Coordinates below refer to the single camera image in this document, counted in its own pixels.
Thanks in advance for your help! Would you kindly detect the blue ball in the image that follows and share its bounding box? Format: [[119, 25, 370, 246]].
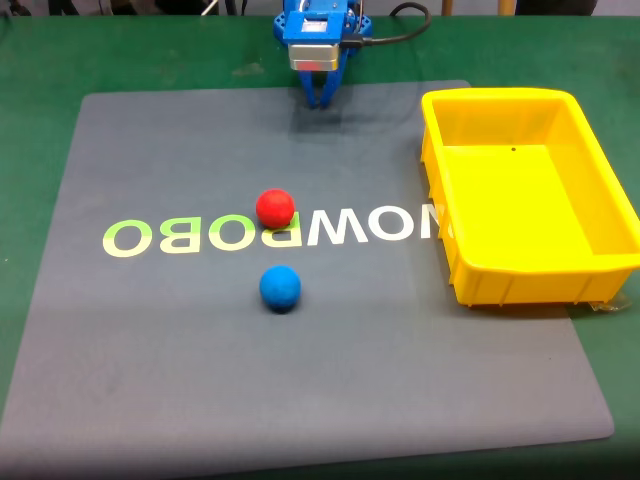
[[258, 265, 303, 315]]

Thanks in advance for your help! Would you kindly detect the red ball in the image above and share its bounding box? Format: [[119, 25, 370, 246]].
[[255, 188, 296, 230]]

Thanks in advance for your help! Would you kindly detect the yellow plastic bin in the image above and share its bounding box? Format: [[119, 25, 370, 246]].
[[419, 87, 640, 308]]

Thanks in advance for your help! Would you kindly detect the grey printed mat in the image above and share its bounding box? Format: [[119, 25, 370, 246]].
[[0, 79, 616, 480]]

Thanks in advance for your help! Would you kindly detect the clear tape piece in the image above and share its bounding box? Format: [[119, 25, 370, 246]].
[[588, 293, 633, 314]]

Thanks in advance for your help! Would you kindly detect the silver camera box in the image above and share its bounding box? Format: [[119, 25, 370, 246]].
[[287, 43, 342, 75]]

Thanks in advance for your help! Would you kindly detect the black cable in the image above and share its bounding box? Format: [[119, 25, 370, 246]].
[[342, 1, 432, 50]]

